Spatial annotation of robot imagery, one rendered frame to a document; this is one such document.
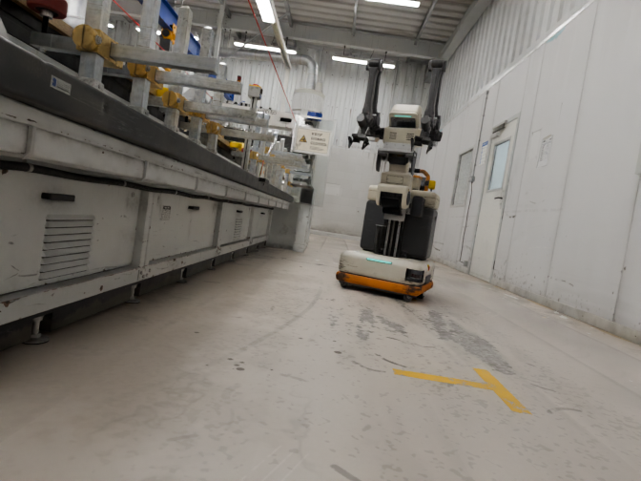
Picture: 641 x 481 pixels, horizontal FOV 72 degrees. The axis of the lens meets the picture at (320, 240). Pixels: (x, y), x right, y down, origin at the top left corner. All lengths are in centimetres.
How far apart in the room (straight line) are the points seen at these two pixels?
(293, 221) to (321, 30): 675
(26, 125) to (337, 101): 1172
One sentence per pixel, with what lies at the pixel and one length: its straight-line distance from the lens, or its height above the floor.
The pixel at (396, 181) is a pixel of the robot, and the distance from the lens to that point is 328.
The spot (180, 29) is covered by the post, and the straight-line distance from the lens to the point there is 169.
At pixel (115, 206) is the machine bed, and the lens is 187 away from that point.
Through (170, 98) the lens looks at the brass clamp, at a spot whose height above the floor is 80.
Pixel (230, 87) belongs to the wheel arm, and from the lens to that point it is 137.
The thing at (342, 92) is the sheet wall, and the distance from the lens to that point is 1258.
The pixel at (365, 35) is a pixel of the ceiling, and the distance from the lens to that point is 1176.
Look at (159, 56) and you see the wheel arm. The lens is 116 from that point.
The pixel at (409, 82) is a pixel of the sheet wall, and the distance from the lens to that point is 1282.
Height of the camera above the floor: 50
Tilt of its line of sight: 3 degrees down
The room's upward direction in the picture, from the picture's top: 9 degrees clockwise
